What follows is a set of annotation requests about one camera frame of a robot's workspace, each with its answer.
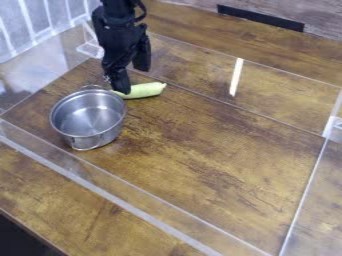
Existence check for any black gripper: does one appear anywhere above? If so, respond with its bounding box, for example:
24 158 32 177
93 19 151 95

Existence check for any green handled metal spoon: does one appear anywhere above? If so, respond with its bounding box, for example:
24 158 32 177
111 82 167 100

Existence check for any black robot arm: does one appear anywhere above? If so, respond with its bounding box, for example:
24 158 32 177
93 0 151 94

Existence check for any small steel pot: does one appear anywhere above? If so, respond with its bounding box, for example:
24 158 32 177
50 85 127 151

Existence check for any black bar on table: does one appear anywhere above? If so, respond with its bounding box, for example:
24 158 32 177
217 4 305 32

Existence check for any clear acrylic triangle bracket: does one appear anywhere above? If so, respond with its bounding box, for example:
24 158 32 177
77 23 105 59

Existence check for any clear acrylic enclosure panel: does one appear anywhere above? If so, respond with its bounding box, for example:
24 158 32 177
0 118 272 256

